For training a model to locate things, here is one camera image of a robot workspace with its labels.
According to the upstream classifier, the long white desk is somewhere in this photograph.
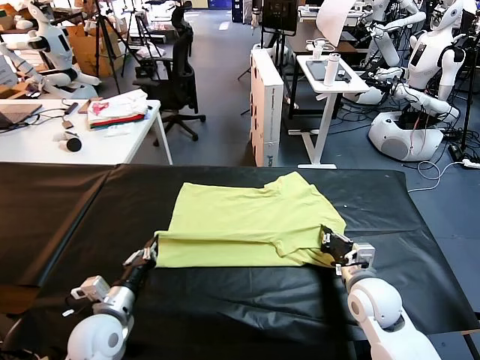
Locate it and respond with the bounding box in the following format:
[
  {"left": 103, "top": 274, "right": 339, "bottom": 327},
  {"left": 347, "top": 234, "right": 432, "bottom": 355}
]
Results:
[{"left": 0, "top": 97, "right": 174, "bottom": 166}]

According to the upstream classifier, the small white standing desk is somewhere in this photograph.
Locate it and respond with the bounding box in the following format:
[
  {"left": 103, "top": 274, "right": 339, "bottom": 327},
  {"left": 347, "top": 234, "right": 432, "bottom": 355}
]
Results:
[{"left": 287, "top": 55, "right": 371, "bottom": 170}]

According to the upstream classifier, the grey laptop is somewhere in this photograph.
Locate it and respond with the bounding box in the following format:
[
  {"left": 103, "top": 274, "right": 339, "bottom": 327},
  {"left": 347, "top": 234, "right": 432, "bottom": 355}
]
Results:
[{"left": 0, "top": 103, "right": 44, "bottom": 131}]

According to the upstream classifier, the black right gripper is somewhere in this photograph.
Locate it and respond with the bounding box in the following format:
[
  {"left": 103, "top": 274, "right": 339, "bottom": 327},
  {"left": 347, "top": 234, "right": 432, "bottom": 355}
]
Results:
[{"left": 319, "top": 223, "right": 356, "bottom": 268}]

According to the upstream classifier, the white plastic packet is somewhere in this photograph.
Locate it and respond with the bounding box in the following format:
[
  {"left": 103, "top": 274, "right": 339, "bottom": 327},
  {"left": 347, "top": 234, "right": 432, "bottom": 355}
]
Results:
[{"left": 103, "top": 125, "right": 132, "bottom": 138}]

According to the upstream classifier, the white floor cable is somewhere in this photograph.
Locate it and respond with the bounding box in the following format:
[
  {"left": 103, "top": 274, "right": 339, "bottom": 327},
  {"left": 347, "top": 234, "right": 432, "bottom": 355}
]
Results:
[{"left": 406, "top": 160, "right": 470, "bottom": 194}]

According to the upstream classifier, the brown cardboard box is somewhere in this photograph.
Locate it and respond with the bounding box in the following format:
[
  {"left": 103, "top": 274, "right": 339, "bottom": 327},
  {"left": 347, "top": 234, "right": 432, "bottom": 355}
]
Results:
[{"left": 66, "top": 24, "right": 125, "bottom": 79}]

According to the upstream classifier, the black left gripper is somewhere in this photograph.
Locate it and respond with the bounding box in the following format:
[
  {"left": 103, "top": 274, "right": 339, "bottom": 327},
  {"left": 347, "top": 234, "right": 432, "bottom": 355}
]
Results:
[{"left": 122, "top": 231, "right": 161, "bottom": 292}]

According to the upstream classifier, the black office chair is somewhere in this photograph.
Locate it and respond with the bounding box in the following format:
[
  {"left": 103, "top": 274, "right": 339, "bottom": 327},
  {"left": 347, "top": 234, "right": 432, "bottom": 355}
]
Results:
[{"left": 133, "top": 1, "right": 207, "bottom": 148}]

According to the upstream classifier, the black light stand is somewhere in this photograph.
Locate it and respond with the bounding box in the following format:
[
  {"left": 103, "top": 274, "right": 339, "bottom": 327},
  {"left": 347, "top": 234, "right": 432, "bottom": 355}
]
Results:
[{"left": 448, "top": 33, "right": 480, "bottom": 161}]

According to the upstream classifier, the stack of folded clothes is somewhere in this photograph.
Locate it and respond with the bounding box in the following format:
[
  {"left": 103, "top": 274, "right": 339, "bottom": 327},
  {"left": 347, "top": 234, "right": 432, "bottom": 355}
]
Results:
[{"left": 86, "top": 88, "right": 151, "bottom": 132}]

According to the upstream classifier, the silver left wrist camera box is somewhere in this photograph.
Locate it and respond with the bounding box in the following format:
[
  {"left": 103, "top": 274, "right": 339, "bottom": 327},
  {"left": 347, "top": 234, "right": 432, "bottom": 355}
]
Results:
[{"left": 70, "top": 275, "right": 113, "bottom": 301}]

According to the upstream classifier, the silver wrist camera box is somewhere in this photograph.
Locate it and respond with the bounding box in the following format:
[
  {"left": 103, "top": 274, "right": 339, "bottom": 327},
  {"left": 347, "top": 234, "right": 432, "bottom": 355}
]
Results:
[
  {"left": 343, "top": 242, "right": 376, "bottom": 270},
  {"left": 70, "top": 275, "right": 113, "bottom": 301}
]

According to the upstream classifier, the black foam ball controller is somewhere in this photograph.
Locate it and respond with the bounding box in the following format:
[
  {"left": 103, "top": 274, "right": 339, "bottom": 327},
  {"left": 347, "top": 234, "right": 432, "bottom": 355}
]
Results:
[{"left": 52, "top": 131, "right": 83, "bottom": 154}]

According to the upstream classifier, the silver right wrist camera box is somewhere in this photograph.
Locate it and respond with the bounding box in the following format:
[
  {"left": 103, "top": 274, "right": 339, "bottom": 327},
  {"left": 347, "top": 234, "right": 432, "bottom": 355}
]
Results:
[{"left": 343, "top": 242, "right": 376, "bottom": 270}]

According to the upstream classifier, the white humanoid robot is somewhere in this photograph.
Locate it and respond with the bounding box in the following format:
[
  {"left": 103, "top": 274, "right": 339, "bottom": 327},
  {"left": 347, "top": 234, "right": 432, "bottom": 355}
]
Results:
[
  {"left": 359, "top": 0, "right": 428, "bottom": 69},
  {"left": 0, "top": 0, "right": 103, "bottom": 100}
]

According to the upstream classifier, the black monitor on stand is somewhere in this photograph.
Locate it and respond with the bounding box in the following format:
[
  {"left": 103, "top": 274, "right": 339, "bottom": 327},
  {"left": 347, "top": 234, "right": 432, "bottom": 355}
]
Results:
[{"left": 258, "top": 0, "right": 301, "bottom": 110}]

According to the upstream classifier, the white curved paper sheet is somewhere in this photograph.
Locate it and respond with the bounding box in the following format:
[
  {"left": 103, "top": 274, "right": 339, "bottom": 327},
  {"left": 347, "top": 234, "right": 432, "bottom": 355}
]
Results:
[{"left": 316, "top": 0, "right": 356, "bottom": 48}]

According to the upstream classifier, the yellow-green t-shirt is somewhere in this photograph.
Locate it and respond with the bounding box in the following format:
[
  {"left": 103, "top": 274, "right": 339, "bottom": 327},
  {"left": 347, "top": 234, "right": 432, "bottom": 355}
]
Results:
[{"left": 154, "top": 171, "right": 348, "bottom": 268}]

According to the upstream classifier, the tall white carton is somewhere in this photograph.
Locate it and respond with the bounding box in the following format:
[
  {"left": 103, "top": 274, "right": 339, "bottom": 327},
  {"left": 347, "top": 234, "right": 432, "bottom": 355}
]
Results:
[{"left": 249, "top": 48, "right": 285, "bottom": 168}]

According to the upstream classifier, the white bottle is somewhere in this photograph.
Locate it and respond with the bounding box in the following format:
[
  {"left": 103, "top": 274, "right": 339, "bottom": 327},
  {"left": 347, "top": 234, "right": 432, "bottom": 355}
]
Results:
[{"left": 323, "top": 53, "right": 341, "bottom": 87}]

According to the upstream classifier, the matte dark table cover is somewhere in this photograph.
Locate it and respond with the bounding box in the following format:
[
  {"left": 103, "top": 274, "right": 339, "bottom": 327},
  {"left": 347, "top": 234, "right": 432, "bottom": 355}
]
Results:
[{"left": 0, "top": 161, "right": 118, "bottom": 288}]

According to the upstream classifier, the black camera tripod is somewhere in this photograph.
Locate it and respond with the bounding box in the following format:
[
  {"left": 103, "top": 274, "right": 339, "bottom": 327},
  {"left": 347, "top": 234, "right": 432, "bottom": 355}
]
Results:
[
  {"left": 123, "top": 9, "right": 166, "bottom": 71},
  {"left": 84, "top": 0, "right": 132, "bottom": 95}
]

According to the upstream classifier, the dark tablet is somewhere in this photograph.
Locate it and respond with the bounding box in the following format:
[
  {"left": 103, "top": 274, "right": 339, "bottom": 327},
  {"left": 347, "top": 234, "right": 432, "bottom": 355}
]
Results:
[{"left": 305, "top": 59, "right": 353, "bottom": 83}]

